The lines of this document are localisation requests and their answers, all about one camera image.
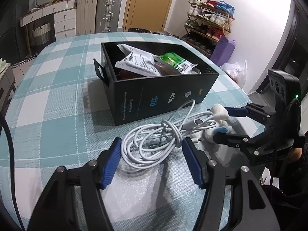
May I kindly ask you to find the white plush toy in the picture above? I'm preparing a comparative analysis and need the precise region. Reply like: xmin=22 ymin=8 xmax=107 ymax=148
xmin=204 ymin=104 xmax=233 ymax=143

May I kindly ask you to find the green snack packet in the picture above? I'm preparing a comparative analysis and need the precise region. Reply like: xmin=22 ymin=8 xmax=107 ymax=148
xmin=153 ymin=52 xmax=197 ymax=74

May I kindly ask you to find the white cable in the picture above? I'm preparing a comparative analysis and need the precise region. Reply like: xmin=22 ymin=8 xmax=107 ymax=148
xmin=120 ymin=99 xmax=217 ymax=170

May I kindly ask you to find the silver printed pouch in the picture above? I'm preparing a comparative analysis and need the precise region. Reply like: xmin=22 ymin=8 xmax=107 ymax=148
xmin=115 ymin=43 xmax=161 ymax=77

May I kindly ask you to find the red white printed packet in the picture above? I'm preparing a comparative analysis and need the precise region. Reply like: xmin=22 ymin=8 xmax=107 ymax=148
xmin=120 ymin=69 xmax=144 ymax=80

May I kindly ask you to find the white plastic bag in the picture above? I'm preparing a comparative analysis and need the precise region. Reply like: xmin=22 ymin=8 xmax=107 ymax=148
xmin=220 ymin=61 xmax=247 ymax=89

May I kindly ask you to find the purple bag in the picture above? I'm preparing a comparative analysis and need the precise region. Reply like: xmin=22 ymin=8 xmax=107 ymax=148
xmin=210 ymin=35 xmax=236 ymax=67

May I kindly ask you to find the shoe rack with shoes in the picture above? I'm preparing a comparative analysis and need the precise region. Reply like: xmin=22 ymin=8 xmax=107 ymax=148
xmin=182 ymin=0 xmax=235 ymax=57

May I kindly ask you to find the black cardboard box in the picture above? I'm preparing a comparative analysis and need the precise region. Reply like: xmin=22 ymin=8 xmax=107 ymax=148
xmin=94 ymin=42 xmax=219 ymax=126

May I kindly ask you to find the teal checked tablecloth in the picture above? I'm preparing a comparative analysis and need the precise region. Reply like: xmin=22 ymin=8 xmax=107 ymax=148
xmin=0 ymin=31 xmax=265 ymax=231

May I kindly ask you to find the wooden door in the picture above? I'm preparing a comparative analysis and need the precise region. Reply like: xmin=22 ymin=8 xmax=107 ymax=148
xmin=123 ymin=0 xmax=173 ymax=32

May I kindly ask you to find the grey side cabinet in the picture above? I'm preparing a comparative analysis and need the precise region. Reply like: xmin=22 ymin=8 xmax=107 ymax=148
xmin=0 ymin=58 xmax=16 ymax=110

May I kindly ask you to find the silver suitcase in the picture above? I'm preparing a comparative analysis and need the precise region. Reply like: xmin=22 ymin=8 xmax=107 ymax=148
xmin=95 ymin=0 xmax=122 ymax=33

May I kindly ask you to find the laundry basket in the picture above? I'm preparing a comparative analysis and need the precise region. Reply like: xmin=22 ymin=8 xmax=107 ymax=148
xmin=32 ymin=22 xmax=51 ymax=46

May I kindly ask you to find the beige suitcase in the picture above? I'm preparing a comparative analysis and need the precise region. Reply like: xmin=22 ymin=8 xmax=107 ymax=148
xmin=76 ymin=0 xmax=98 ymax=36

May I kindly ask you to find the white drawer desk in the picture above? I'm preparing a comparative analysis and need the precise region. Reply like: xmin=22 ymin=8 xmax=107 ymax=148
xmin=20 ymin=0 xmax=76 ymax=41

